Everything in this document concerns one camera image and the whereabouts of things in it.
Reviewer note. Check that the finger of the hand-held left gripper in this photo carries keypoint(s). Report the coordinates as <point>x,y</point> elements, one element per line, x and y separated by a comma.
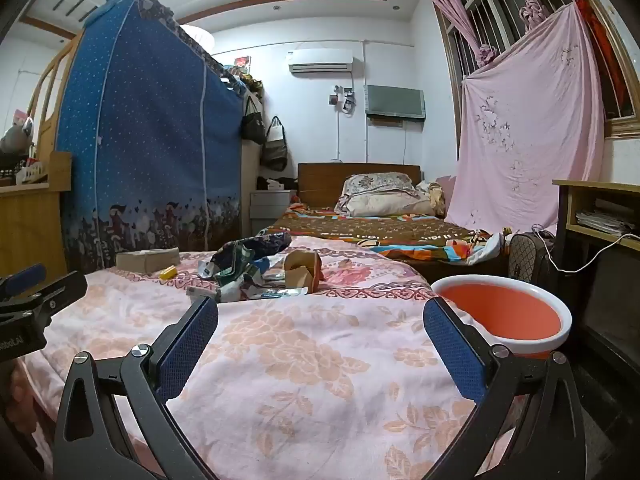
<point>62,290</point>
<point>22,279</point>

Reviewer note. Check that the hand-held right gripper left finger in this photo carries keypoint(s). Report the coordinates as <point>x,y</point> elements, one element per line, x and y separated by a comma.
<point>187,350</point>

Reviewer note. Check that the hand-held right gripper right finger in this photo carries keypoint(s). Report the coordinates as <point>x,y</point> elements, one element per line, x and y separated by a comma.
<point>455,350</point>

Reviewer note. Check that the orange basin with white rim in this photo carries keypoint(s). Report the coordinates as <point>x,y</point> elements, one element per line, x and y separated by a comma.
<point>500,310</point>

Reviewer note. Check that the yellow plastic bottle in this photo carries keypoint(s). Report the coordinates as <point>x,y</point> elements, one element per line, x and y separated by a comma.
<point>168,272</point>

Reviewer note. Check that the brown cardboard piece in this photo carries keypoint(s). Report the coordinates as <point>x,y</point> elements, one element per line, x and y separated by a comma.
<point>302,272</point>

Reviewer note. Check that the wooden shelf unit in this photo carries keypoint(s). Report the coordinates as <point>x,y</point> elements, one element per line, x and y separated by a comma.
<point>30,220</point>

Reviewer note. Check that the crumpled green white wrapper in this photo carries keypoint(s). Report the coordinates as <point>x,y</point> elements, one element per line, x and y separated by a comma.
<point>235,282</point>

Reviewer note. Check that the folded cream blanket block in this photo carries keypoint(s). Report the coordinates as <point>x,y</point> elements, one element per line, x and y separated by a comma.
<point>147,259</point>

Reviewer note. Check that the silver foil wrapper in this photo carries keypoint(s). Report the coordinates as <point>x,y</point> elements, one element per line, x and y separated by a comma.
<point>282,291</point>

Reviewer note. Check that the checkered suitcase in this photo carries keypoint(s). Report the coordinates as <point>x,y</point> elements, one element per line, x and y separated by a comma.
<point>530,262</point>

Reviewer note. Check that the pink floral blanket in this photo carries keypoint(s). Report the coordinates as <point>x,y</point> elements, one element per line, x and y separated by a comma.
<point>310,370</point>

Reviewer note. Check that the dark blue cloth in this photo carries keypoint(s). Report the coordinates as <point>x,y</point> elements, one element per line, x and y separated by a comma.
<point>255,245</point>

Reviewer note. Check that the brown patterned blanket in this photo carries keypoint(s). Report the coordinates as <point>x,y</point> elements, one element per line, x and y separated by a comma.
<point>400,232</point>

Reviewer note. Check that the grey plush toy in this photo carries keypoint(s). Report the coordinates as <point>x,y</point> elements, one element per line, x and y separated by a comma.
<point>15,137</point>

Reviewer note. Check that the beige crumpled clothes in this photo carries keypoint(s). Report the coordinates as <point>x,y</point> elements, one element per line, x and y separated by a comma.
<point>432,197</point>

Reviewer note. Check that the white nightstand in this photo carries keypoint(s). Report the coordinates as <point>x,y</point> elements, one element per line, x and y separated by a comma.
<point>267,207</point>

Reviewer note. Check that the floral pillow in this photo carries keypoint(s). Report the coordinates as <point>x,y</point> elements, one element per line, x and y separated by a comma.
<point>380,192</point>

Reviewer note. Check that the blue fabric wardrobe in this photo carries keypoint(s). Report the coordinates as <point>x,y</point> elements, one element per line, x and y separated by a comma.
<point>150,135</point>

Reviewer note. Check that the black clothing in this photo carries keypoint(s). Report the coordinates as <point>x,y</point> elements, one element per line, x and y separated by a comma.
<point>277,183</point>

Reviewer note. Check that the stack of papers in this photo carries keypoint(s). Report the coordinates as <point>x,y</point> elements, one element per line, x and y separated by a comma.
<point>605,220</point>

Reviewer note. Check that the wooden headboard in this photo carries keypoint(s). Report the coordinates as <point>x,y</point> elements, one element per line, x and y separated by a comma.
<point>320,180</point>

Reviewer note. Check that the wooden desk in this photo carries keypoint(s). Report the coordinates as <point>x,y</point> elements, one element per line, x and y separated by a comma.
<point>600,187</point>

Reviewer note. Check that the grey black handbag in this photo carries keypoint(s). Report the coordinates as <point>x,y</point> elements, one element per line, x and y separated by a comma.
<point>275,147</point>

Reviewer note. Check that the pink hanging sheet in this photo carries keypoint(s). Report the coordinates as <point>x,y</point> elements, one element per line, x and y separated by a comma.
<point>535,125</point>

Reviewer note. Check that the round white lamp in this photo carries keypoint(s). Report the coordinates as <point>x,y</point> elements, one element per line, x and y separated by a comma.
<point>197,39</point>

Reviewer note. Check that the white air conditioner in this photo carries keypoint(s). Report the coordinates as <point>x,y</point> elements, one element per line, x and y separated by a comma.
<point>320,60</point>

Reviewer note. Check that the pink curtain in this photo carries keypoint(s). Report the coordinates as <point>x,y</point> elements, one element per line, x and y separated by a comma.
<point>450,5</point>

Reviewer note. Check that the red hanging cloth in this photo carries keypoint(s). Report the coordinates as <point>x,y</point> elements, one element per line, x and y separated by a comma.
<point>597,35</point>

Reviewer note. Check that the grey wall cover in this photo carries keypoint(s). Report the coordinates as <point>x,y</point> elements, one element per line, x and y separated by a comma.
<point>395,101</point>

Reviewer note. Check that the wall socket cluster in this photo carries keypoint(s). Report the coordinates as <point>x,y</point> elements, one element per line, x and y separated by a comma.
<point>342,100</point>

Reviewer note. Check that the barred window with wooden frame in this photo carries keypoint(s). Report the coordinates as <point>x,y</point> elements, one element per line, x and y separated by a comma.
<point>492,0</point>

